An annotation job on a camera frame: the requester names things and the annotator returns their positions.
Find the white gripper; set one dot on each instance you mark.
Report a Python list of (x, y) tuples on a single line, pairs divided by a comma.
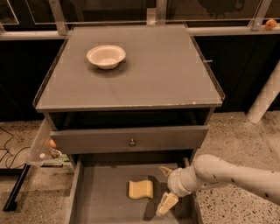
[(175, 181)]

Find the yellow sponge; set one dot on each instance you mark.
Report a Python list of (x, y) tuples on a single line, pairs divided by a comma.
[(141, 189)]

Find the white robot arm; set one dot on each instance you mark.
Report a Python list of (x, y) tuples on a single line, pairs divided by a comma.
[(208, 171)]

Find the round metal drawer knob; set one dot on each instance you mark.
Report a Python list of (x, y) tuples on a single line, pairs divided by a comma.
[(132, 142)]

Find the open grey middle drawer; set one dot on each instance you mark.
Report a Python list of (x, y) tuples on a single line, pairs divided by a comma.
[(100, 193)]

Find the grey closed top drawer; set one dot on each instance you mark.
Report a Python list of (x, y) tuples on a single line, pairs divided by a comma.
[(82, 141)]

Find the grey drawer cabinet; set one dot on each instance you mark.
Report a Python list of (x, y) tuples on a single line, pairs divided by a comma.
[(163, 81)]

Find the clear plastic side bin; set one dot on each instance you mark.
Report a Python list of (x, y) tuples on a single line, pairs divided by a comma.
[(42, 154)]

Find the white diagonal pole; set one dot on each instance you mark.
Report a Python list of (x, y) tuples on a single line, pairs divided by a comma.
[(268, 94)]

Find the white paper bowl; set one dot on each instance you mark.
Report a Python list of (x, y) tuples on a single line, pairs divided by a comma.
[(106, 56)]

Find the black metal floor bar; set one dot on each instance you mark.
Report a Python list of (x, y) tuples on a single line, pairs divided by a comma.
[(11, 204)]

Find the small orange ball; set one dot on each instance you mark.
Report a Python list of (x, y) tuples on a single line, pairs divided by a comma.
[(270, 24)]

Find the metal window frame rail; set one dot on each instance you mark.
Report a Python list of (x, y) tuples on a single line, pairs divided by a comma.
[(60, 19)]

